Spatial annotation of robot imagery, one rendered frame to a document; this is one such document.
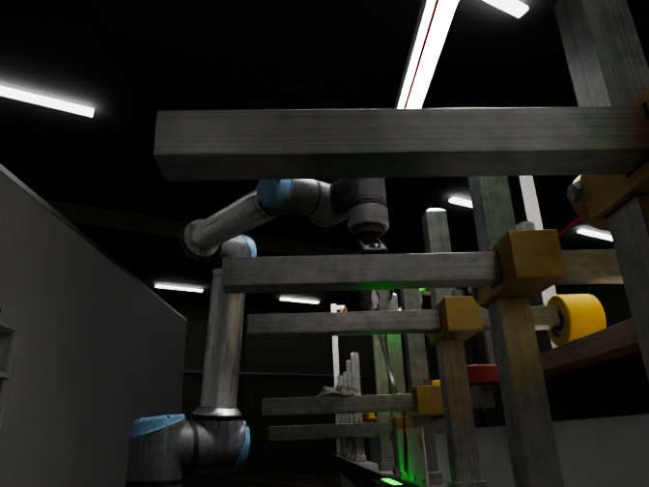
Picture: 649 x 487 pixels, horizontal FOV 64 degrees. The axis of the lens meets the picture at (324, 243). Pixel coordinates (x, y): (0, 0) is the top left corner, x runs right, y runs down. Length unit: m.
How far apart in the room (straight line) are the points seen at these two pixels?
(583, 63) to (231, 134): 0.27
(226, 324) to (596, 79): 1.38
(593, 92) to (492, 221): 0.24
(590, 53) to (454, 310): 0.43
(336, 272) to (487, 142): 0.26
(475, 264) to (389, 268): 0.09
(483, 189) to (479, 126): 0.33
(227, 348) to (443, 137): 1.40
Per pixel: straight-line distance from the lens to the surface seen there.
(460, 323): 0.76
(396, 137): 0.30
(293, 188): 1.16
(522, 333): 0.59
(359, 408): 1.01
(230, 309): 1.66
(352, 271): 0.53
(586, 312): 0.85
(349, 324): 0.77
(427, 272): 0.54
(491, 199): 0.64
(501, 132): 0.32
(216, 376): 1.65
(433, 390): 1.00
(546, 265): 0.54
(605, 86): 0.42
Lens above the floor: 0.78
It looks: 21 degrees up
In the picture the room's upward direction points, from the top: 2 degrees counter-clockwise
